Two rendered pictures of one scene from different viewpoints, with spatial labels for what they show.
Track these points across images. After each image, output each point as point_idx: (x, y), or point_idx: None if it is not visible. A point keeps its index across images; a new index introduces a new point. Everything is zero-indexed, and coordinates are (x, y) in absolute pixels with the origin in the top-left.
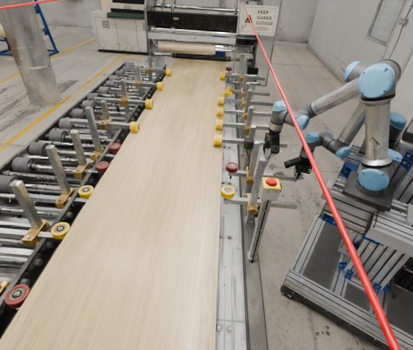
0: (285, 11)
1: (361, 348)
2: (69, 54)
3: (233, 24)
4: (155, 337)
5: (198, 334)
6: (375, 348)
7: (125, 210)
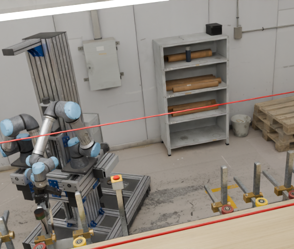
0: None
1: (133, 231)
2: None
3: None
4: (212, 241)
5: (201, 226)
6: (131, 226)
7: None
